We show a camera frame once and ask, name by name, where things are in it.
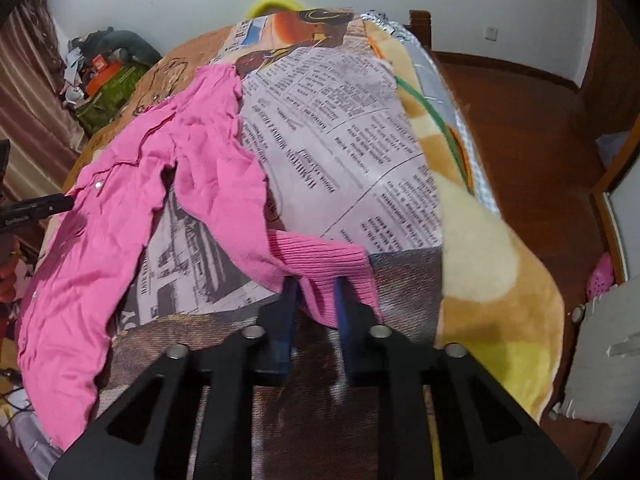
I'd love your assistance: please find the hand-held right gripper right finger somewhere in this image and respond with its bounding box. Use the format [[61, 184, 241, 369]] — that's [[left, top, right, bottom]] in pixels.
[[335, 278, 577, 480]]

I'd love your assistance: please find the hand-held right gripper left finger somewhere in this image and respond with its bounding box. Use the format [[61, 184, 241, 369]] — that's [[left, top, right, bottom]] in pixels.
[[49, 277, 300, 480]]

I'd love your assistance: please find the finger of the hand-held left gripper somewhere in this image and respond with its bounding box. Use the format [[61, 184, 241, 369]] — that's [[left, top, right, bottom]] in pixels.
[[0, 192, 75, 234]]

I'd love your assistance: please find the pink knit sweater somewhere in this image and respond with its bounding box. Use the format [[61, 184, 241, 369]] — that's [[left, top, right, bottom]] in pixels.
[[14, 65, 386, 451]]

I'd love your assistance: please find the brown curtain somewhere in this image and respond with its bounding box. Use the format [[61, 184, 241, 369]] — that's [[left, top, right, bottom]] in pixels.
[[0, 0, 86, 201]]

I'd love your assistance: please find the green patterned storage box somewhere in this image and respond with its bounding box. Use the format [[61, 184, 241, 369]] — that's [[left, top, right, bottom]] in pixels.
[[75, 60, 151, 136]]

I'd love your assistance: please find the orange box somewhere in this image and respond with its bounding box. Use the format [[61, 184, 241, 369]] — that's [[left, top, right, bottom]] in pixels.
[[82, 55, 124, 98]]

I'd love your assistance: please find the yellow fleece blanket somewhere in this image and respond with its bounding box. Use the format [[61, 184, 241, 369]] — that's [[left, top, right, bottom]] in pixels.
[[365, 20, 566, 423]]

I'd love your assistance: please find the newspaper print blanket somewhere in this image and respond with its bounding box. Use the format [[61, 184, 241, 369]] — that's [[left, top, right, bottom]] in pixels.
[[65, 7, 446, 480]]

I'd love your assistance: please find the pink perforated slipper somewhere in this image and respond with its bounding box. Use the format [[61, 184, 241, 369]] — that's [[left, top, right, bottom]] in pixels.
[[585, 252, 615, 301]]

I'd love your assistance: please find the yellow pillow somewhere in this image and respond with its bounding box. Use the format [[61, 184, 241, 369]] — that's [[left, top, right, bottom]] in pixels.
[[248, 0, 306, 18]]

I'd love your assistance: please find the brown wooden door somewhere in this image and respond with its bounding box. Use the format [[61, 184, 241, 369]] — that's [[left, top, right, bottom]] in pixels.
[[580, 0, 640, 141]]

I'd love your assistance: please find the wooden bed post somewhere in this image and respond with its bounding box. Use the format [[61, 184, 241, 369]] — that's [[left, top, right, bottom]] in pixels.
[[409, 10, 433, 51]]

